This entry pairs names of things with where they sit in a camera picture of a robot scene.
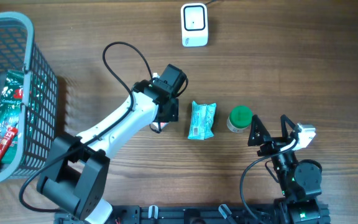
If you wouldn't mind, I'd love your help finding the orange red snack packet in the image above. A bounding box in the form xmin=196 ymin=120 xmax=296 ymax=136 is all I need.
xmin=153 ymin=122 xmax=168 ymax=130

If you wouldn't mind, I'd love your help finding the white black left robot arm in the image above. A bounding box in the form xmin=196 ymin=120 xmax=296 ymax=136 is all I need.
xmin=37 ymin=64 xmax=188 ymax=223

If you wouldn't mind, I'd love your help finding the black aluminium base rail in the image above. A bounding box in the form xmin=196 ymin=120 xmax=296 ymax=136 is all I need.
xmin=54 ymin=203 xmax=331 ymax=224

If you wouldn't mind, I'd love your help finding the green sponge package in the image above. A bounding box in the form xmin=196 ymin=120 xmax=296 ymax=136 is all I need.
xmin=0 ymin=70 xmax=25 ymax=166

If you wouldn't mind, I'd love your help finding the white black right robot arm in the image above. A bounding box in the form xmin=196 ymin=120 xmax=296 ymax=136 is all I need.
xmin=240 ymin=114 xmax=331 ymax=223

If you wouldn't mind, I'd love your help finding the grey plastic mesh basket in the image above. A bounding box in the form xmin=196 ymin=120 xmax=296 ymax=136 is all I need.
xmin=0 ymin=12 xmax=58 ymax=183

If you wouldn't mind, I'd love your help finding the teal tissue packet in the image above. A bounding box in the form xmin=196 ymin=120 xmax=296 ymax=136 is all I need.
xmin=188 ymin=101 xmax=216 ymax=140

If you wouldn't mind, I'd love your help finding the green lid jar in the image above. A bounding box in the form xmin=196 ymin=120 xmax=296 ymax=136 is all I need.
xmin=227 ymin=105 xmax=253 ymax=133

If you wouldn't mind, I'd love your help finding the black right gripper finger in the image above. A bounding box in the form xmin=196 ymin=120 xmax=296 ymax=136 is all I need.
xmin=280 ymin=114 xmax=296 ymax=142
xmin=248 ymin=114 xmax=272 ymax=146

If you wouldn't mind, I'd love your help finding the white barcode scanner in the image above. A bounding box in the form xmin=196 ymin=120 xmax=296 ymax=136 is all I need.
xmin=180 ymin=2 xmax=209 ymax=47

